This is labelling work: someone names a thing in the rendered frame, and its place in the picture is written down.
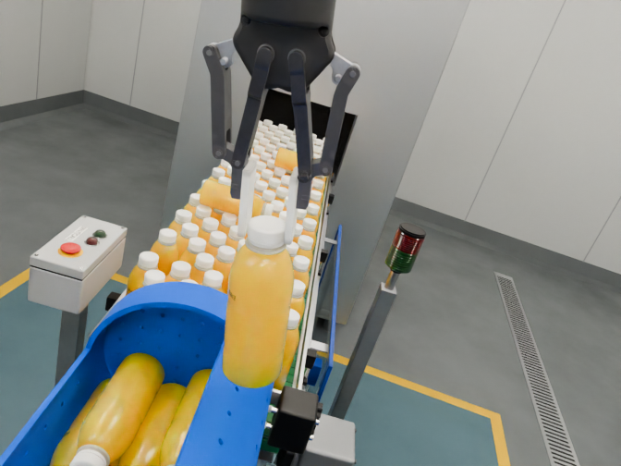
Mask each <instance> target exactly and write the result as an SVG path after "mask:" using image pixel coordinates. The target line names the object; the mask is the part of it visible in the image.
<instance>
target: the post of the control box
mask: <svg viewBox="0 0 621 466"><path fill-rule="evenodd" d="M88 308H89V303H88V304H87V306H86V307H85V308H84V309H83V310H82V311H81V312H80V313H79V314H74V313H69V312H66V311H62V316H61V325H60V335H59V344H58V353H57V363H56V372H55V386H56V385H57V384H58V382H59V381H60V380H61V378H62V377H63V376H64V375H65V373H66V372H67V371H68V369H69V368H70V367H71V365H72V364H73V363H74V362H75V360H76V359H77V358H78V356H79V355H80V354H81V353H82V352H83V345H84V338H85V330H86V323H87V315H88Z"/></svg>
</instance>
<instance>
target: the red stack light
mask: <svg viewBox="0 0 621 466"><path fill-rule="evenodd" d="M424 240H425V238H423V239H414V238H412V237H410V236H407V235H406V234H404V233H403V232H401V230H400V229H399V228H398V229H397V231H396V234H395V237H394V239H393V242H392V243H393V245H394V247H395V248H397V249H398V250H400V251H402V252H404V253H407V254H418V253H419V252H420V248H421V246H422V243H423V241H424Z"/></svg>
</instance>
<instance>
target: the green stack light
mask: <svg viewBox="0 0 621 466"><path fill-rule="evenodd" d="M417 256H418V254H407V253H404V252H402V251H400V250H398V249H397V248H395V247H394V245H393V243H392V244H391V247H390V249H389V252H388V253H387V256H386V258H385V264H386V265H387V266H388V267H389V268H391V269H392V270H394V271H396V272H398V273H402V274H407V273H410V272H411V270H412V267H413V265H414V263H415V261H416V259H417Z"/></svg>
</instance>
